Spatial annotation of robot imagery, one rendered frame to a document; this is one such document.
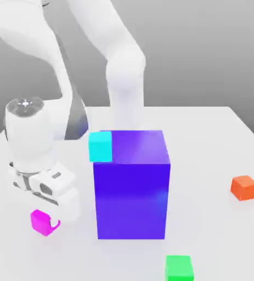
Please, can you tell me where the small magenta cube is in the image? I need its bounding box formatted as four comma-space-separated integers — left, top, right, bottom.
30, 209, 61, 237

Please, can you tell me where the small green cube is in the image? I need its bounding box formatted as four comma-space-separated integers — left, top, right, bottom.
164, 255, 194, 281

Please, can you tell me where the small orange cube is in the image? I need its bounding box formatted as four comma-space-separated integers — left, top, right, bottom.
230, 175, 254, 201

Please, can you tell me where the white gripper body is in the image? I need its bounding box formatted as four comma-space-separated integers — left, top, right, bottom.
29, 186, 81, 223

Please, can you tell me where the large blue box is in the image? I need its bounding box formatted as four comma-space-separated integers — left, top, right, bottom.
93, 130, 171, 240

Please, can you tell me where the small cyan cube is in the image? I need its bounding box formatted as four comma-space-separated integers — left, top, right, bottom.
88, 131, 113, 163

